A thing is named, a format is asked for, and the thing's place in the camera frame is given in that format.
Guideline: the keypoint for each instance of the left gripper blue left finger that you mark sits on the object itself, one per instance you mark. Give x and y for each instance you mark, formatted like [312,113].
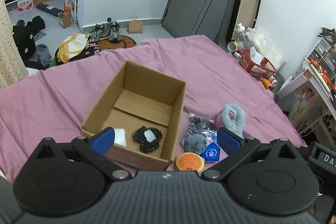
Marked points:
[102,141]

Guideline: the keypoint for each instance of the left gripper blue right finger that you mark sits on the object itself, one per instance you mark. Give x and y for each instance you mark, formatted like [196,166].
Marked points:
[228,141]

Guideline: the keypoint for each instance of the grey fluffy plush toy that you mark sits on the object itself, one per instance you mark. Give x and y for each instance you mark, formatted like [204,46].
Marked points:
[233,118]

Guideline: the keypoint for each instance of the hamburger plush toy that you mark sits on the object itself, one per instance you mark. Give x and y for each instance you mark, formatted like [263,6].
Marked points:
[189,161]

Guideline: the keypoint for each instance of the white fluffy triangle toy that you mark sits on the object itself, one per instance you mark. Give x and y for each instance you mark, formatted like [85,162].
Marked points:
[120,137]

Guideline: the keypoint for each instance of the blue printed packet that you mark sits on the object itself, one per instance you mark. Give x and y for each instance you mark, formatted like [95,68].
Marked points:
[212,152]

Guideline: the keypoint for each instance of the black item in plastic bag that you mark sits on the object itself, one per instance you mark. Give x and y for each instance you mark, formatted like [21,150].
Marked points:
[196,124]

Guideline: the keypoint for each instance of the black felt patch white centre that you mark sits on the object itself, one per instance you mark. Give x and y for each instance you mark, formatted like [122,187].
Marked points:
[148,138]

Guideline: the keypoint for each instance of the open cardboard box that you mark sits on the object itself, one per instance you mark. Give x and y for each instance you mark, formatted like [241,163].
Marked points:
[139,97]

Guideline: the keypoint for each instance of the pink bed sheet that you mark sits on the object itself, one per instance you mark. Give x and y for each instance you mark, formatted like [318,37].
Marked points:
[55,102]

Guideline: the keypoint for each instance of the white desk shelf unit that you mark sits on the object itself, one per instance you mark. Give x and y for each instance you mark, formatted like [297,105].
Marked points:
[309,95]

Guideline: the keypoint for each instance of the orange bottle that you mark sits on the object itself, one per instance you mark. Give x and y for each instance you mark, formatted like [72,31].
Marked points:
[267,84]

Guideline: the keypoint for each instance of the red plastic basket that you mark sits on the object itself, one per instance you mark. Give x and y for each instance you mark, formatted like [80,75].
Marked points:
[265,69]

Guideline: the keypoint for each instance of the yellow white clothing pile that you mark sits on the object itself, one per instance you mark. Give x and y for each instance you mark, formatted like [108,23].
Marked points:
[76,47]

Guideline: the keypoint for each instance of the clear plastic jar white lid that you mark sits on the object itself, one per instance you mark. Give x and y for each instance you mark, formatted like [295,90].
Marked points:
[242,37]

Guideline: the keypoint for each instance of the grey sneakers pair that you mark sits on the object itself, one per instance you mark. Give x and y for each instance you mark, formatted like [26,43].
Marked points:
[109,30]

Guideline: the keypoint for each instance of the small brown paper bag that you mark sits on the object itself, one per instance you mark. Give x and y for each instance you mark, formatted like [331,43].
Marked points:
[135,26]

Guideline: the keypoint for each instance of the small cardboard box on floor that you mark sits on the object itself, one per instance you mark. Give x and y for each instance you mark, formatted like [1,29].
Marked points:
[65,19]

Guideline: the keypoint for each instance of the wooden framed board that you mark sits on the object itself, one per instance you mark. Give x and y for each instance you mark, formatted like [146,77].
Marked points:
[244,12]

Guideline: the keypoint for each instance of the red white plastic bag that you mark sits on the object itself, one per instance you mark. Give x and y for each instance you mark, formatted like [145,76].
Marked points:
[24,5]

